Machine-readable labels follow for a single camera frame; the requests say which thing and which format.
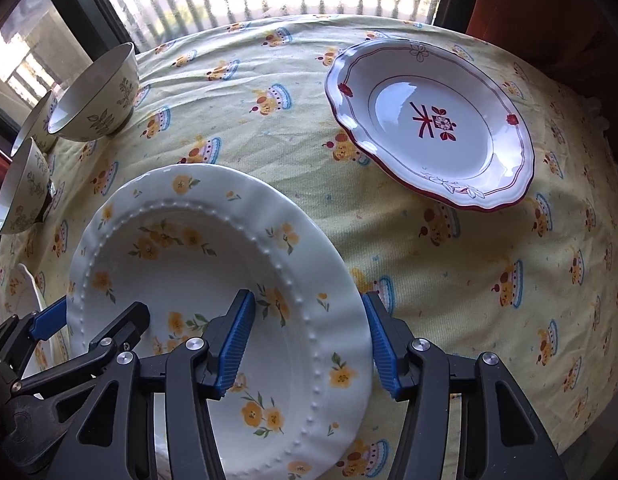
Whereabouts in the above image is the white plate with yellow flowers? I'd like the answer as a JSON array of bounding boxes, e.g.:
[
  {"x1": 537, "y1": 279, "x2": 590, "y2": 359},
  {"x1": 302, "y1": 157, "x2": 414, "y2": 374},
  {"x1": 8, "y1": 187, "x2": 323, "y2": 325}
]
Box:
[{"x1": 66, "y1": 164, "x2": 374, "y2": 480}]

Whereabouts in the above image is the leaf pattern ceramic bowl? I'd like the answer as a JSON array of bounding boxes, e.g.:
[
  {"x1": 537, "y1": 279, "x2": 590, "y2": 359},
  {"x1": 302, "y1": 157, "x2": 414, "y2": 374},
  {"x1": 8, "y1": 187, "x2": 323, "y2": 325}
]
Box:
[
  {"x1": 10, "y1": 89, "x2": 58, "y2": 157},
  {"x1": 0, "y1": 138, "x2": 53, "y2": 235},
  {"x1": 47, "y1": 42, "x2": 139, "y2": 142}
]

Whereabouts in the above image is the yellow printed tablecloth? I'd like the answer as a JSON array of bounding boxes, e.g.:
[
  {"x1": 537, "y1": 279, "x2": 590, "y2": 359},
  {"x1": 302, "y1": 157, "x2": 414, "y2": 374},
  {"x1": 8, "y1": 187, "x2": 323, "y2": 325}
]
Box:
[{"x1": 0, "y1": 12, "x2": 618, "y2": 480}]

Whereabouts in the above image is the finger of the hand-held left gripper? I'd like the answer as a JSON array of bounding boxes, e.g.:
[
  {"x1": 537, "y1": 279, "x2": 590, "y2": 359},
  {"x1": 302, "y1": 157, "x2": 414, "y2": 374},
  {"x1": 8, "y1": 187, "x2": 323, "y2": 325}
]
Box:
[
  {"x1": 10, "y1": 302, "x2": 151, "y2": 397},
  {"x1": 0, "y1": 297, "x2": 70, "y2": 372}
]

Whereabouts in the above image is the plain white plate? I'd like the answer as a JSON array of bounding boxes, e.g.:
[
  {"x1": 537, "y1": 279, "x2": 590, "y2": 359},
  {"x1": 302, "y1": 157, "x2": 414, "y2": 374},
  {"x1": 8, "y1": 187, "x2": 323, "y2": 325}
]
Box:
[{"x1": 6, "y1": 262, "x2": 72, "y2": 401}]

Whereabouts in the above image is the white plate with red rim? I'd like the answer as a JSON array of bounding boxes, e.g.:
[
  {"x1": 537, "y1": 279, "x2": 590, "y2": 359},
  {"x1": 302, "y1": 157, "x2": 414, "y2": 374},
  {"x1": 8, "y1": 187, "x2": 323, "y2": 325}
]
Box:
[{"x1": 324, "y1": 38, "x2": 536, "y2": 213}]

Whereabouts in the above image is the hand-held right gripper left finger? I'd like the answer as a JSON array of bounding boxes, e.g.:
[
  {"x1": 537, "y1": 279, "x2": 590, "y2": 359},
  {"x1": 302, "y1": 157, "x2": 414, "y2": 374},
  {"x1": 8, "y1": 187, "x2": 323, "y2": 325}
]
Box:
[{"x1": 54, "y1": 289, "x2": 257, "y2": 480}]

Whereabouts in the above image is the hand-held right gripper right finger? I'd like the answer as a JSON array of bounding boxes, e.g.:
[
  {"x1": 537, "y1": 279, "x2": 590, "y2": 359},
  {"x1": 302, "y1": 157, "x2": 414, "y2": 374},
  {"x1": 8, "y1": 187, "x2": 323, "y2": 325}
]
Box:
[{"x1": 361, "y1": 291, "x2": 566, "y2": 480}]

